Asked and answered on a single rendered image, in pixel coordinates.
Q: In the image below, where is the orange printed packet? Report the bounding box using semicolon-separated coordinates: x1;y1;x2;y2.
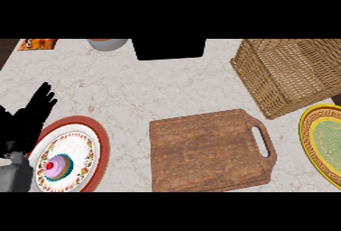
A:
16;39;58;51

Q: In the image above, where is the brown wooden cutting board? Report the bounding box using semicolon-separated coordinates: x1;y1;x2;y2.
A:
147;108;278;193

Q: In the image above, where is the grey round bowl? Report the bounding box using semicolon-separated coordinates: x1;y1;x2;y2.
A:
86;39;129;52

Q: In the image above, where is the yellow green patterned plate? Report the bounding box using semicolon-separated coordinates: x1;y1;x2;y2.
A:
296;103;341;190

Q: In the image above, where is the white floral plate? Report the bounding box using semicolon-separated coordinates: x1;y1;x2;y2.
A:
27;123;101;193

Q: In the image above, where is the black box appliance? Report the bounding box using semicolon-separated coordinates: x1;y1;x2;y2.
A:
129;39;207;61

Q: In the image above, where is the tan wicker basket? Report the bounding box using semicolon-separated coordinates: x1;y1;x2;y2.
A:
228;39;341;121

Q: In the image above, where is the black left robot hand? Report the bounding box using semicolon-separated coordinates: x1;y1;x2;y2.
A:
0;81;60;157

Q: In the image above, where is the pink frosted cupcake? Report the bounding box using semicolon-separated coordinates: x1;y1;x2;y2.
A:
42;152;75;182

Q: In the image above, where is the red round placemat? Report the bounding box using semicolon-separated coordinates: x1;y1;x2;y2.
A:
24;115;112;193

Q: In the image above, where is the dark brown wooden object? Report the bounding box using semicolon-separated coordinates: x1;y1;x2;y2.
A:
0;39;20;70

